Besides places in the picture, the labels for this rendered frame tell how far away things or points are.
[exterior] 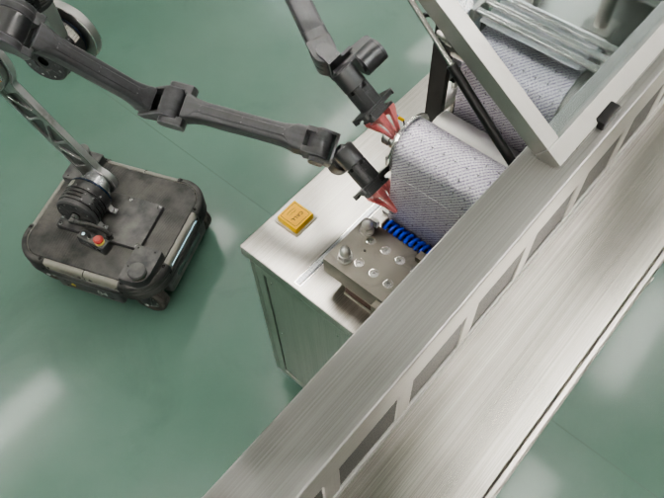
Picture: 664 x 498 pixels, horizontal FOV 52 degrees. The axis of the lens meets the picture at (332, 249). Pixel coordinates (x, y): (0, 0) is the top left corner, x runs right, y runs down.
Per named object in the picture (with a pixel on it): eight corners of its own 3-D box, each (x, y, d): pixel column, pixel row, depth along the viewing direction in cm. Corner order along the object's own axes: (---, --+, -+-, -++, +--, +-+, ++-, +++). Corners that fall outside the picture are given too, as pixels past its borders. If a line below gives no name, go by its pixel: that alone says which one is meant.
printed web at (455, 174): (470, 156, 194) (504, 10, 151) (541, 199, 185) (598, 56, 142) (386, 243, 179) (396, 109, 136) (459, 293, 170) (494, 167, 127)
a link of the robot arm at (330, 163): (308, 159, 158) (319, 125, 159) (298, 169, 169) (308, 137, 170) (355, 176, 160) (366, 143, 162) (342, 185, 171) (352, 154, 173)
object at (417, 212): (388, 216, 169) (392, 171, 154) (466, 269, 161) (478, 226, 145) (387, 218, 169) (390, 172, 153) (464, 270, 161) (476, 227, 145)
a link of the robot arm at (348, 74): (326, 75, 153) (332, 73, 147) (348, 54, 153) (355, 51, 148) (346, 99, 154) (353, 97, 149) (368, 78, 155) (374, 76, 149)
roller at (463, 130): (447, 134, 171) (453, 101, 160) (533, 186, 161) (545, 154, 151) (417, 163, 166) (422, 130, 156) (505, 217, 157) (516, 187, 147)
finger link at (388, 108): (380, 152, 158) (355, 122, 155) (398, 132, 160) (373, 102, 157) (396, 146, 151) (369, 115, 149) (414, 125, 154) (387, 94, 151)
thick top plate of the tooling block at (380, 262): (365, 229, 174) (365, 215, 168) (495, 320, 159) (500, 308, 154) (323, 270, 167) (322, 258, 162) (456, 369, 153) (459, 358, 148)
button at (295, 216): (294, 205, 187) (294, 200, 185) (313, 217, 184) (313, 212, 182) (278, 220, 184) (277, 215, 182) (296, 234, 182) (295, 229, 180)
